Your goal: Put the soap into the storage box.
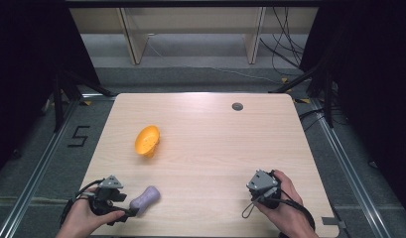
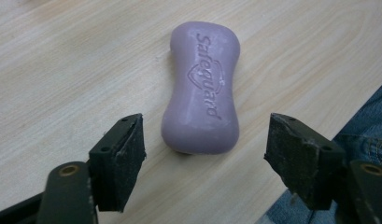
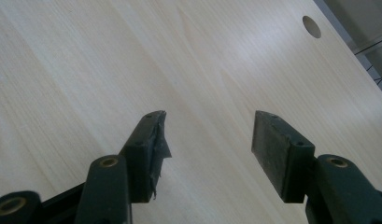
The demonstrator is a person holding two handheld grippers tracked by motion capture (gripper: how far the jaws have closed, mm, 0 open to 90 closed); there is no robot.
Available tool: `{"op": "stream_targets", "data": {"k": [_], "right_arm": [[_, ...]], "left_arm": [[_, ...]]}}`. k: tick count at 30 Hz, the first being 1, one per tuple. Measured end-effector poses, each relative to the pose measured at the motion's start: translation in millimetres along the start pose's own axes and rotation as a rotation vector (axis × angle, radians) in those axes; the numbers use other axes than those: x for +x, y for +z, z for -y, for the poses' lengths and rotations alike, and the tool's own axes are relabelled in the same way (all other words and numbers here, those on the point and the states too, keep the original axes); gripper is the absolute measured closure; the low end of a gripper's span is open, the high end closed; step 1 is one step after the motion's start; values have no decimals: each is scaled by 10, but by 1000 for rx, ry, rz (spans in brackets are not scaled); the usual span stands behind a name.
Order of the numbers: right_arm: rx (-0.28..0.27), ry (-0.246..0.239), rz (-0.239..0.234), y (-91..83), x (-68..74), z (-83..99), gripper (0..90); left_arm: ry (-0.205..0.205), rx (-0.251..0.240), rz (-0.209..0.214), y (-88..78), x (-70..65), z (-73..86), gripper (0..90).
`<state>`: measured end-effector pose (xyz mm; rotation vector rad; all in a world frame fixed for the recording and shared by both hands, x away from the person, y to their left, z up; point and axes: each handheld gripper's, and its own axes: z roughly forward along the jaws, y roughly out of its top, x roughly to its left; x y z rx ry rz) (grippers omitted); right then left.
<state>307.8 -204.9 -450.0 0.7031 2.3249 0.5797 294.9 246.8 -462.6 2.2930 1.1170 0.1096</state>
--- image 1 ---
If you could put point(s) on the black stand leg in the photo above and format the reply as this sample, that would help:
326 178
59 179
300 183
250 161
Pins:
318 82
63 92

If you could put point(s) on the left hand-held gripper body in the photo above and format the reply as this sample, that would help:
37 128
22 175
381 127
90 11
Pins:
106 197

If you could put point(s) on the purple soap bar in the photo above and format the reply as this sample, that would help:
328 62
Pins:
145 199

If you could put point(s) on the person's left hand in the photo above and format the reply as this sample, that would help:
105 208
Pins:
84 218

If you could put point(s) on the person's right hand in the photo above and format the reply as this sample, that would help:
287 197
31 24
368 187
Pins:
290 211

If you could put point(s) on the orange soap dish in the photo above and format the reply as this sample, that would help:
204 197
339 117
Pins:
146 140

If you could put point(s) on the grey tape piece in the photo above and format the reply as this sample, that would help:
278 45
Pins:
333 221

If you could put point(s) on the light wooden furniture frame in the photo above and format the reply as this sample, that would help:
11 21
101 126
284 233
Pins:
190 20

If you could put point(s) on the aluminium floor rail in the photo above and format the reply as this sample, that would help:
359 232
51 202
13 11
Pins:
38 165
351 172

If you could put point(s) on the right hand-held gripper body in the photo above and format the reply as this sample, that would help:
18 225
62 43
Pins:
261 185

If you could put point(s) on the grey round table grommet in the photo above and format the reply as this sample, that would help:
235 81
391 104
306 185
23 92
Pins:
237 106

